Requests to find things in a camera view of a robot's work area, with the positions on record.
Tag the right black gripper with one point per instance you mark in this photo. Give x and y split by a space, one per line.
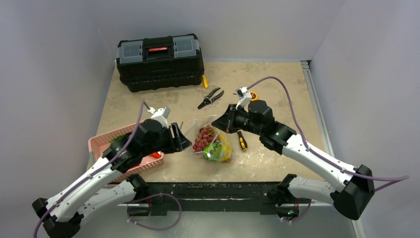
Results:
230 116

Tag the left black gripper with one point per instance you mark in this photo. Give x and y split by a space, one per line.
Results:
178 143

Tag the pink toy grape bunch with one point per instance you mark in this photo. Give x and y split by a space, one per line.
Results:
206 135

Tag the clear zip top bag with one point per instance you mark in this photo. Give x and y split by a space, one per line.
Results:
192 132

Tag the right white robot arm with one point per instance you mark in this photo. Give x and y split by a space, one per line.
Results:
345 187

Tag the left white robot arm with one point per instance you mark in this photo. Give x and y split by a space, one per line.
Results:
63 215

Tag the orange toy carrot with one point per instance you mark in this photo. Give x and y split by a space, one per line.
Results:
157 155

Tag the orange tape measure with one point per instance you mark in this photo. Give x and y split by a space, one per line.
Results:
254 96

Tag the black plastic toolbox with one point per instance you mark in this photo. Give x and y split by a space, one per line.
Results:
163 62

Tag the pink perforated plastic basket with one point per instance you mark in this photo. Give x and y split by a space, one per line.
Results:
98 144

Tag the yellow black handled screwdriver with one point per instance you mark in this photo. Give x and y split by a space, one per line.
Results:
242 141

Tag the black handled pliers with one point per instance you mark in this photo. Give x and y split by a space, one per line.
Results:
211 98

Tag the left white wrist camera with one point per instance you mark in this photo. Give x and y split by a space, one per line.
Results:
160 115

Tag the yellow handled tool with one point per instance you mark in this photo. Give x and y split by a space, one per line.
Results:
205 82

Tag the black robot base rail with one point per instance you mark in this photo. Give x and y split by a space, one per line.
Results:
266 198

